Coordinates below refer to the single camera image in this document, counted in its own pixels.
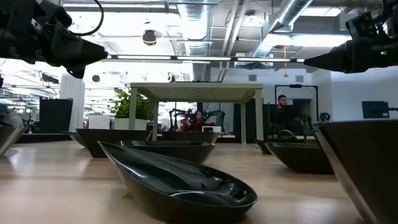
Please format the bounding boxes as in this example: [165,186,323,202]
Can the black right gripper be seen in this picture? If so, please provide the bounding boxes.
[303,0,398,74]

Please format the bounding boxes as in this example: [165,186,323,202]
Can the black square mini plate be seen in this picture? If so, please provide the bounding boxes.
[0,126,29,156]
[312,119,398,224]
[75,128,152,159]
[160,131,220,144]

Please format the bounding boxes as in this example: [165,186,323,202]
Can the dark wall monitor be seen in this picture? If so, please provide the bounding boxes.
[361,100,391,119]

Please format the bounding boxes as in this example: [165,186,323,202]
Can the black panel cabinet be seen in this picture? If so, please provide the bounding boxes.
[39,97,74,133]

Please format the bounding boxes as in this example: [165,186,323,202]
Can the black hanging dome fixture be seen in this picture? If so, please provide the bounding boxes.
[142,21,157,47]

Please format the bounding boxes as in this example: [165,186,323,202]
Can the green perforated metal shelf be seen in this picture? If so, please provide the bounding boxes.
[129,82,264,144]

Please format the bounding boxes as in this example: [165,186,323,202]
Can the silver ventilation duct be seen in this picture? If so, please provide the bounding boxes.
[251,0,313,58]
[176,0,219,57]

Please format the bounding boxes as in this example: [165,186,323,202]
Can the black wavy round mini plate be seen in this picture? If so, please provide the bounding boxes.
[114,140,216,164]
[265,142,335,175]

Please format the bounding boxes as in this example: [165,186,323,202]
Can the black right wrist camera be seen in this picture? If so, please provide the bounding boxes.
[345,12,389,40]

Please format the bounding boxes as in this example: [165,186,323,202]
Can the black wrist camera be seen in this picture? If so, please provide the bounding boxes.
[40,0,73,35]
[345,12,389,40]

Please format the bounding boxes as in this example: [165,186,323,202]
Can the yellow hanging cord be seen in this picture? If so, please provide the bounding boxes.
[282,45,289,78]

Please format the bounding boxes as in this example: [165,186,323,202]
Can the black teardrop mini plate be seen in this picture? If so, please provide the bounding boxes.
[254,138,307,155]
[97,141,258,223]

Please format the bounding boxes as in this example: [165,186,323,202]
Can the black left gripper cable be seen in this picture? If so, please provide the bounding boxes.
[68,0,104,37]

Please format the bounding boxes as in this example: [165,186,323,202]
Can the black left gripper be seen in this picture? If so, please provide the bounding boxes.
[0,0,109,79]

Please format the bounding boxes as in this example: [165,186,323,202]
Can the green plant in white pot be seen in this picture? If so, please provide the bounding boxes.
[108,89,154,131]

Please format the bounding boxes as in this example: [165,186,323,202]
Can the long ceiling strip light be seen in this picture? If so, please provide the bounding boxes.
[107,55,307,63]

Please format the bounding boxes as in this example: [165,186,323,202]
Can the person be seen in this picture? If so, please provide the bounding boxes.
[0,103,24,128]
[269,95,303,137]
[180,110,206,132]

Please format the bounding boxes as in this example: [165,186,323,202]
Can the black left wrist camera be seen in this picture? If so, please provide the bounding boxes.
[40,0,73,35]

